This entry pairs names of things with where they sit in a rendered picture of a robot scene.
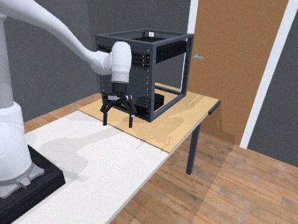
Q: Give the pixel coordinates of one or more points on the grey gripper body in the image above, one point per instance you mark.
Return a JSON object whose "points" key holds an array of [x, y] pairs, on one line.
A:
{"points": [[122, 89]]}

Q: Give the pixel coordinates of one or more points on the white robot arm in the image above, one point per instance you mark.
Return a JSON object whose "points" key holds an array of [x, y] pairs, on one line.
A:
{"points": [[16, 166]]}

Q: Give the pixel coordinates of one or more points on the light wooden board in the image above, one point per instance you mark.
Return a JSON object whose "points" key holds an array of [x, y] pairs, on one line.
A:
{"points": [[168, 129]]}

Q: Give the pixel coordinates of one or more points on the dark grey rack frame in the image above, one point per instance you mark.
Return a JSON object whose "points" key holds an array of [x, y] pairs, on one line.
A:
{"points": [[141, 85]]}

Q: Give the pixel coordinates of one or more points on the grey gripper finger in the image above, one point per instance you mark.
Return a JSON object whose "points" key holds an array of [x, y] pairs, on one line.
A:
{"points": [[105, 109], [131, 112]]}

